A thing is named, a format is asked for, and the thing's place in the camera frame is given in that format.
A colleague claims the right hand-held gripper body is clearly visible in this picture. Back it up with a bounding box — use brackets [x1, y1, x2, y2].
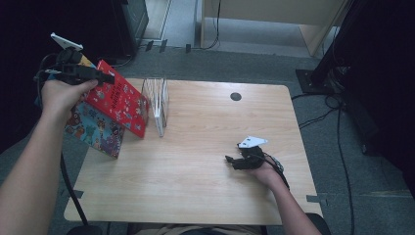
[235, 135, 269, 171]

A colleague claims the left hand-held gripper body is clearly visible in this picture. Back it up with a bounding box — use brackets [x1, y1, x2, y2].
[45, 31, 103, 86]

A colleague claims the red picture book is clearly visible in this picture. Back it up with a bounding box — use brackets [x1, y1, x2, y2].
[83, 59, 151, 139]

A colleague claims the light blue animals picture book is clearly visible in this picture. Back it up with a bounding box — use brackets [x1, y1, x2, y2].
[63, 54, 126, 160]

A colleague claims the clear acrylic book rack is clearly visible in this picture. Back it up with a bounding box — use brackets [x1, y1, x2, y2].
[140, 76, 170, 138]

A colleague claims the person's right hand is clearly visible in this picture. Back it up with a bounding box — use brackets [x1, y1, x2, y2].
[249, 161, 287, 189]

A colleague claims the person's left hand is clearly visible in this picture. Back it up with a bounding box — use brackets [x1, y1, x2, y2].
[40, 77, 99, 120]

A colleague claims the dark cabinet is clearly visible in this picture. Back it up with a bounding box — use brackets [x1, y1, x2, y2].
[111, 0, 150, 57]

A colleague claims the dark curtain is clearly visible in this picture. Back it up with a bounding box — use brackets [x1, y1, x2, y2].
[339, 0, 415, 197]
[0, 0, 114, 155]

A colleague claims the black metal stand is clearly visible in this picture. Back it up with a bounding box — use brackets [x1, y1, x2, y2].
[295, 0, 360, 96]

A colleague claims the person's lap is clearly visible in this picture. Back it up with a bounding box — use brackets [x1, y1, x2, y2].
[126, 223, 262, 235]

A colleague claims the light wooden cabinet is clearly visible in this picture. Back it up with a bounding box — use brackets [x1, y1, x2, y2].
[200, 0, 351, 57]

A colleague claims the black floor cable loop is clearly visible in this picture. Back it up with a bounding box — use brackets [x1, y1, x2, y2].
[109, 53, 135, 69]

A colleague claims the right hand-held gripper cable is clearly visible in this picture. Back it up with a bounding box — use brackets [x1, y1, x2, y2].
[262, 151, 292, 192]

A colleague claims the hand-held gripper cable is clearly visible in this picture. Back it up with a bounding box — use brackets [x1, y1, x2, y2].
[262, 151, 292, 192]
[32, 53, 89, 229]

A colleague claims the curved black floor cable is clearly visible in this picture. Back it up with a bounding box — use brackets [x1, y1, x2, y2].
[290, 92, 344, 130]

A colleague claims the long black floor cable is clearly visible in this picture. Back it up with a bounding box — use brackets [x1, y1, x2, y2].
[336, 107, 356, 235]

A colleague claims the left hand-held gripper cable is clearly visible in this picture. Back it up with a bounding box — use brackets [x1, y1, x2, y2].
[32, 53, 89, 229]

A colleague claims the black hanging cable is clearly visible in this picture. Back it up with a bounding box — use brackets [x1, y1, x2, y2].
[192, 0, 223, 52]

